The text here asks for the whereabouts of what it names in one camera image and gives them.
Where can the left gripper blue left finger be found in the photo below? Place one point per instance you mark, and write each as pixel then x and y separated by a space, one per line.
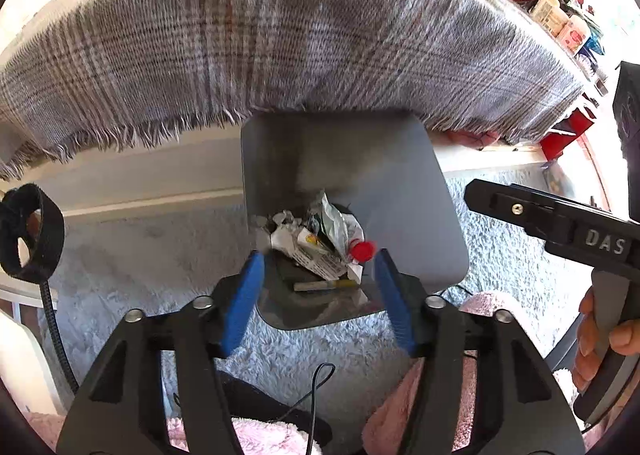
pixel 119 408

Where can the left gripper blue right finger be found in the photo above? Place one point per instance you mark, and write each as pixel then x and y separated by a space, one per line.
pixel 519 407

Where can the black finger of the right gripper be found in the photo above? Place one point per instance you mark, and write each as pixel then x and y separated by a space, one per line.
pixel 541 214

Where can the white printed snack wrapper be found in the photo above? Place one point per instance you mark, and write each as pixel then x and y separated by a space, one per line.
pixel 308 251

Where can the crumpled paper trash in bin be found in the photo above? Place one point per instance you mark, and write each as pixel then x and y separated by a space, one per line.
pixel 340 231

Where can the person's right hand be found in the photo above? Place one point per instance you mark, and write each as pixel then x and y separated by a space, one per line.
pixel 624 339

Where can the red storage box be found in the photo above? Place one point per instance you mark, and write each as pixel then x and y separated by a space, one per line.
pixel 568 130

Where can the pink labelled white bottle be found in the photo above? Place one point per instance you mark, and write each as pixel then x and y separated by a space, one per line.
pixel 573 35

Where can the white lotion bottle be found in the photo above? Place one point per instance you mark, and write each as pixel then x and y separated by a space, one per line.
pixel 549 15

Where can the grey plaid table cloth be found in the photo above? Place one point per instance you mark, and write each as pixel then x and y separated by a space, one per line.
pixel 113 74

